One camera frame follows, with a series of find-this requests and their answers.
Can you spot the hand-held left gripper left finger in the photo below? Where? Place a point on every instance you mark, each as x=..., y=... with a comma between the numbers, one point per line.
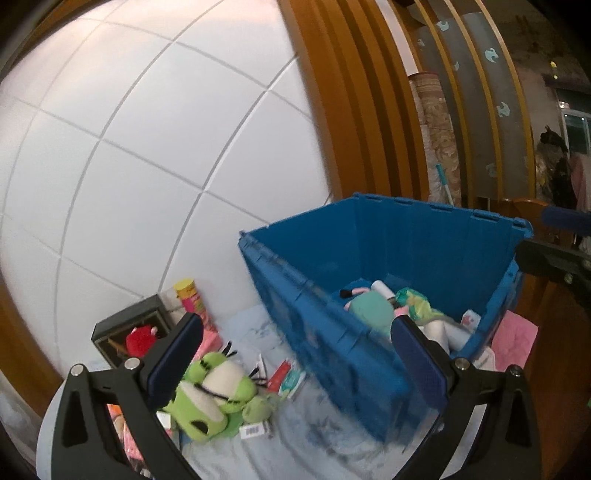
x=173, y=360

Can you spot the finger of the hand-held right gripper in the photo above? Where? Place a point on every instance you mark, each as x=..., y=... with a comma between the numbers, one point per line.
x=549, y=263
x=568, y=216

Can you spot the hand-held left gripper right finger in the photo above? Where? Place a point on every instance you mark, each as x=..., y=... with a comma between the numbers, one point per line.
x=418, y=364

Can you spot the green plush toy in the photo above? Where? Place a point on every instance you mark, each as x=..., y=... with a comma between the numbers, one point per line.
x=217, y=383

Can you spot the blue plastic storage bin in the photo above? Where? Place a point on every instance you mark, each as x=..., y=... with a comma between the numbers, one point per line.
x=323, y=295

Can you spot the red plush toy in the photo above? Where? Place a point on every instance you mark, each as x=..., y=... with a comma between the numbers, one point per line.
x=141, y=341

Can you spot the pink hanging garment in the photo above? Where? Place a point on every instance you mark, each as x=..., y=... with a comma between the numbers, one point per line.
x=582, y=180

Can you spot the pink snack packet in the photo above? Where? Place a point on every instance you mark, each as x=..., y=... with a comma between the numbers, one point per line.
x=210, y=344

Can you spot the white bottle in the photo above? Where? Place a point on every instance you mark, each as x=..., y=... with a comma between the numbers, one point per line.
x=383, y=290
x=445, y=334

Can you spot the dark hanging garment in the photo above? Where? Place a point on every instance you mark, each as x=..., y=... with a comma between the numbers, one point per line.
x=556, y=166

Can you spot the green patterned packet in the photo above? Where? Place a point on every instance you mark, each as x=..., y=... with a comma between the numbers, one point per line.
x=418, y=304

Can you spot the black box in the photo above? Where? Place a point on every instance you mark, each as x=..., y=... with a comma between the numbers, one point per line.
x=134, y=314

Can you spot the yellow and pink snack can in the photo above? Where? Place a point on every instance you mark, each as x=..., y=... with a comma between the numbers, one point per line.
x=194, y=300

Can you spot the small pink and white packet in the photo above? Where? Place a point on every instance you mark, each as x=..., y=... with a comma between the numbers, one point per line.
x=472, y=319

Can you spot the teal plush toy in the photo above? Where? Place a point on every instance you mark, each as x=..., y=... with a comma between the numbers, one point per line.
x=374, y=309

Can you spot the pink cloth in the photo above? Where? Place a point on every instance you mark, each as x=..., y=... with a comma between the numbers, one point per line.
x=515, y=337

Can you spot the small white tube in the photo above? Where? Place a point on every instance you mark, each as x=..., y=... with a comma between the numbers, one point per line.
x=262, y=367

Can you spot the pink plastic packet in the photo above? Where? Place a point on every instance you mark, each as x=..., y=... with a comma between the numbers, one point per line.
x=122, y=438

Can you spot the grey panel with bird stickers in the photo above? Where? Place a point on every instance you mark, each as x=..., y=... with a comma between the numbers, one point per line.
x=498, y=138

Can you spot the red packet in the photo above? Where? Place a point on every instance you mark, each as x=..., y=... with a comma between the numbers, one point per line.
x=278, y=376

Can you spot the light blue wipes packet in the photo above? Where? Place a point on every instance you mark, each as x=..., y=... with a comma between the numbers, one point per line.
x=294, y=381

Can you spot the rolled patterned carpet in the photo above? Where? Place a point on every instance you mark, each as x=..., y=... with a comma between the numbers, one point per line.
x=434, y=129

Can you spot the wooden slat frame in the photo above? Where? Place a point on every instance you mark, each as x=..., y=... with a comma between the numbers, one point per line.
x=351, y=92

